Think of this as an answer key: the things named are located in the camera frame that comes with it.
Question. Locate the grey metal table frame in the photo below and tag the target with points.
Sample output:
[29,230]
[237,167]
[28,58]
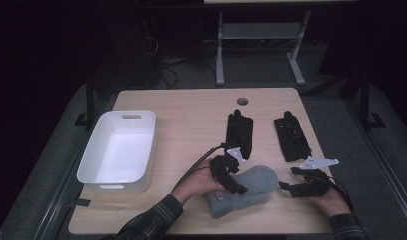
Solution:
[257,31]

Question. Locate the black tape strip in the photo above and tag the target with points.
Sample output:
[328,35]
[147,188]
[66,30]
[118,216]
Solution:
[82,202]

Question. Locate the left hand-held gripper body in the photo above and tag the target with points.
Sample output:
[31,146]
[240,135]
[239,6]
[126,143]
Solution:
[221,166]

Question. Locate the person's right hand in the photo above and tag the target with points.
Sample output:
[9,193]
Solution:
[332,203]

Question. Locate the person's left hand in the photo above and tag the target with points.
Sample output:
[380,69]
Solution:
[197,185]

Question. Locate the black sock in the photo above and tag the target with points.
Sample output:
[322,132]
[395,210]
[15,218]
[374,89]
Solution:
[239,133]
[292,140]

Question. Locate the black metal stand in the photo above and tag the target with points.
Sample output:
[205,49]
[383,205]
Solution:
[365,100]
[90,100]

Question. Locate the grey fleece mitten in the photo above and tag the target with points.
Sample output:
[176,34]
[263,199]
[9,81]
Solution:
[261,178]

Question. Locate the grey sock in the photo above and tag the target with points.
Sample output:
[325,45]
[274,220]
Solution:
[231,205]

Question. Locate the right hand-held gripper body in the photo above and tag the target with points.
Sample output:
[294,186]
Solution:
[316,183]

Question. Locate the white plastic bin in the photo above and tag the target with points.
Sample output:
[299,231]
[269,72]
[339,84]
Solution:
[121,156]

